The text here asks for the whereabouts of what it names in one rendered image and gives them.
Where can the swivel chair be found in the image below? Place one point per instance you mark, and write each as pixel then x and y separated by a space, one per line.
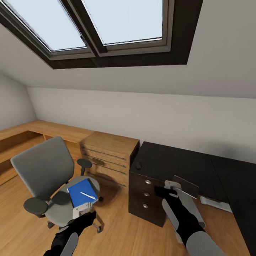
pixel 46 169

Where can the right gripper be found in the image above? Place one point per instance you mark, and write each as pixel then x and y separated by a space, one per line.
pixel 161 190

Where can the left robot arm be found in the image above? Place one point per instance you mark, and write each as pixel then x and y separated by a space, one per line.
pixel 66 239

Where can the mouse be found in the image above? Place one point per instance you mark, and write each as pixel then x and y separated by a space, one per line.
pixel 138 165

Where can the desktop computer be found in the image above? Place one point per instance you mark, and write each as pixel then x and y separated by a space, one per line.
pixel 188 202

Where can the folder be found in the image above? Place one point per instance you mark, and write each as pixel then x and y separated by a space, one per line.
pixel 76 196

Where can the notebook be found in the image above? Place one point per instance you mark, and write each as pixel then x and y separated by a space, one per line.
pixel 187 187

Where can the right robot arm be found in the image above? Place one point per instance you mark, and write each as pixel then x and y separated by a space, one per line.
pixel 194 237

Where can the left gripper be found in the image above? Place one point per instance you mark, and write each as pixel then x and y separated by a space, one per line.
pixel 85 220

